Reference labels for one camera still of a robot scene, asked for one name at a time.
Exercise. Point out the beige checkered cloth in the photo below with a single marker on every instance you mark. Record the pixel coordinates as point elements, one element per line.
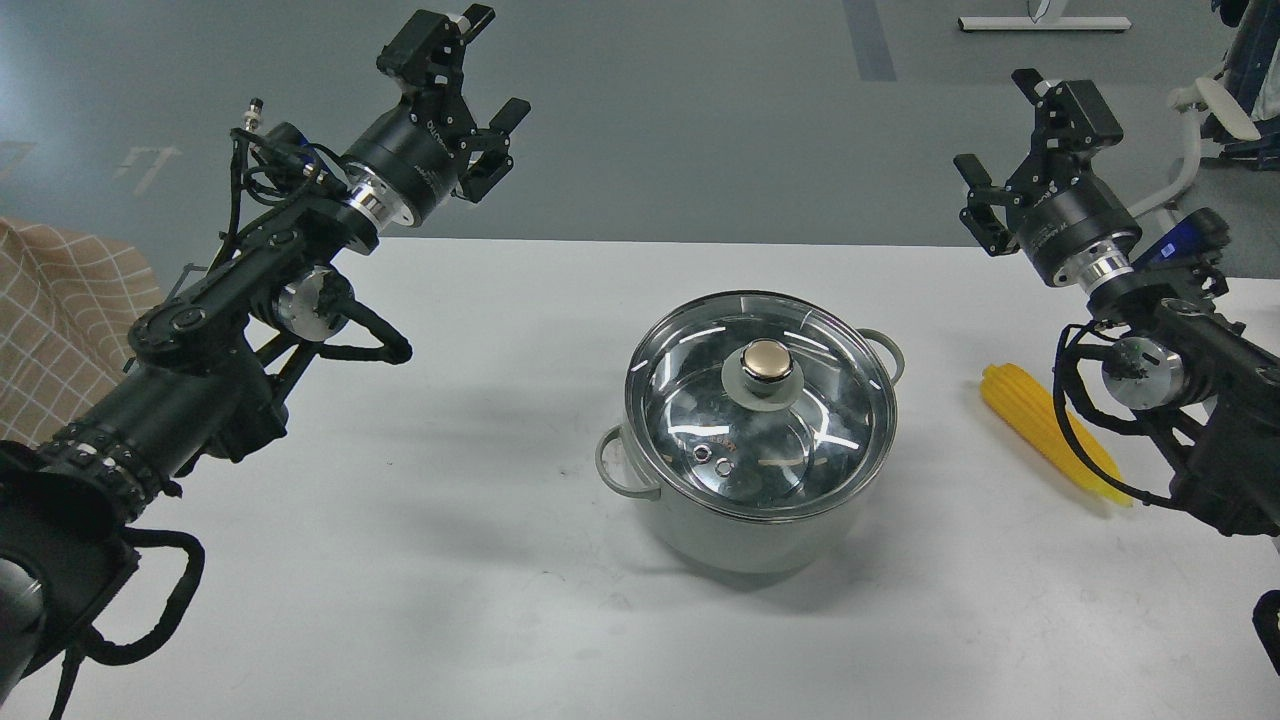
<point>68,300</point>

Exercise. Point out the yellow corn cob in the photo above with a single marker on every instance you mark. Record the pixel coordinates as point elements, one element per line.
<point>1027,407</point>

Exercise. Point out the white desk leg base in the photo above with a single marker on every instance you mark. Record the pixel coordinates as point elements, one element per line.
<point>1024,23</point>

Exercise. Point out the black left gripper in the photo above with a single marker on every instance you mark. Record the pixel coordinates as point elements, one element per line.
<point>415,148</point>

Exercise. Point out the dark blue object on chair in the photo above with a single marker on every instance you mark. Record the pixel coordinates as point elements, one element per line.
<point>1250,74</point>

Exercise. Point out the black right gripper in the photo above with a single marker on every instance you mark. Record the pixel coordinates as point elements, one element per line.
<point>1079,235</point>

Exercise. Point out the white chair frame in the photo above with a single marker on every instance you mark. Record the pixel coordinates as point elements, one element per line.
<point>1205,97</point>

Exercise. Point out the glass pot lid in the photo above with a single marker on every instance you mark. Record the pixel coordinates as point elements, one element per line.
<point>760,406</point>

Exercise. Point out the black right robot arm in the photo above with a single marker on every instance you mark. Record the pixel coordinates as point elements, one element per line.
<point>1156,359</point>

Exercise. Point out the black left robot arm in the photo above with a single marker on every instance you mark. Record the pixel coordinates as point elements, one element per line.
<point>214,364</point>

